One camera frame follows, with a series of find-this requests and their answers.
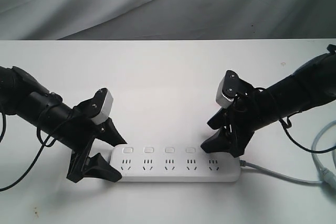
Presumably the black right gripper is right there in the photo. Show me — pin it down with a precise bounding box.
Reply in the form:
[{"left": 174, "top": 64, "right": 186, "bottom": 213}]
[{"left": 201, "top": 78, "right": 273, "bottom": 157}]

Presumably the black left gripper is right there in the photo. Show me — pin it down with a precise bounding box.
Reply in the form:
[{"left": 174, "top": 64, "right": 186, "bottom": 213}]
[{"left": 57, "top": 98, "right": 127, "bottom": 183}]

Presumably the white five-outlet power strip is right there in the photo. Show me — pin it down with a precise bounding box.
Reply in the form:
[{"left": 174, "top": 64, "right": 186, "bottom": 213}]
[{"left": 110, "top": 144, "right": 240, "bottom": 183}]

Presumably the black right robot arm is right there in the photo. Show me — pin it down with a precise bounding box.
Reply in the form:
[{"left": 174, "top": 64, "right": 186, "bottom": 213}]
[{"left": 201, "top": 44, "right": 335, "bottom": 157}]

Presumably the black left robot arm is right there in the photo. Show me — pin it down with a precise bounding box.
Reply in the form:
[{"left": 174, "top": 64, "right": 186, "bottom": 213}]
[{"left": 1, "top": 66, "right": 126, "bottom": 183}]

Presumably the grey backdrop cloth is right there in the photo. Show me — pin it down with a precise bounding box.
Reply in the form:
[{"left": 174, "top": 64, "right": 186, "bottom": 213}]
[{"left": 1, "top": 0, "right": 335, "bottom": 40}]

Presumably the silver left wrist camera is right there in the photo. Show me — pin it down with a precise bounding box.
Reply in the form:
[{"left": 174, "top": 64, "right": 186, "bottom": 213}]
[{"left": 89, "top": 88, "right": 113, "bottom": 125}]

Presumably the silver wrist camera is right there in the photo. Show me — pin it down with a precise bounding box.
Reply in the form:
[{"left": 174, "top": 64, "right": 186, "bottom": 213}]
[
  {"left": 89, "top": 88, "right": 113, "bottom": 125},
  {"left": 216, "top": 70, "right": 239, "bottom": 109}
]

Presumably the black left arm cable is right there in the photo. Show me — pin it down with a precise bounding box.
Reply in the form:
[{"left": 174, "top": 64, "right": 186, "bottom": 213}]
[{"left": 0, "top": 95, "right": 74, "bottom": 192}]

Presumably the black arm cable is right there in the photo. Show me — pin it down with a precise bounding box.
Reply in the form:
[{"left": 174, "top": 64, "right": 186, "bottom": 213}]
[
  {"left": 0, "top": 95, "right": 74, "bottom": 192},
  {"left": 279, "top": 118, "right": 336, "bottom": 153}
]

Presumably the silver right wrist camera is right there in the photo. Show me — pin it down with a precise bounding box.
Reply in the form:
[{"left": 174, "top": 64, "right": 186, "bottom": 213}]
[{"left": 216, "top": 70, "right": 239, "bottom": 109}]

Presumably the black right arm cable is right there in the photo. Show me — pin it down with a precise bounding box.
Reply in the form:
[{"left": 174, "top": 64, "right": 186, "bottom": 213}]
[{"left": 279, "top": 118, "right": 336, "bottom": 153}]

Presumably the grey power cable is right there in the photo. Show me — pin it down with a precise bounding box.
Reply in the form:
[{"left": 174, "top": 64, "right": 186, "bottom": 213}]
[{"left": 238, "top": 120, "right": 336, "bottom": 196}]

